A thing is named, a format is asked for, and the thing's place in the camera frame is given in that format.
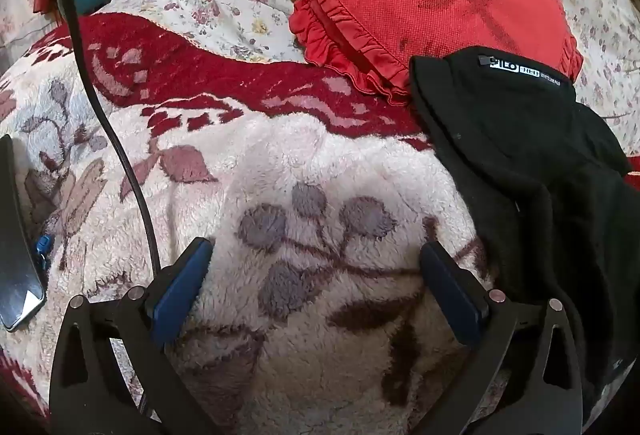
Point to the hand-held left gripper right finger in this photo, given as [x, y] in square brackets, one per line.
[450, 295]

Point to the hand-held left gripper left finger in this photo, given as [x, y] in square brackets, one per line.
[182, 295]

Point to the black pants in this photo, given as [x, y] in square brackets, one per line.
[525, 140]

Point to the small blue clip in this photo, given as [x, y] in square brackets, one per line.
[44, 246]

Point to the black smartphone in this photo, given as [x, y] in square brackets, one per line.
[17, 265]

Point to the red and white fleece blanket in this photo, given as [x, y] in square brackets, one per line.
[300, 155]

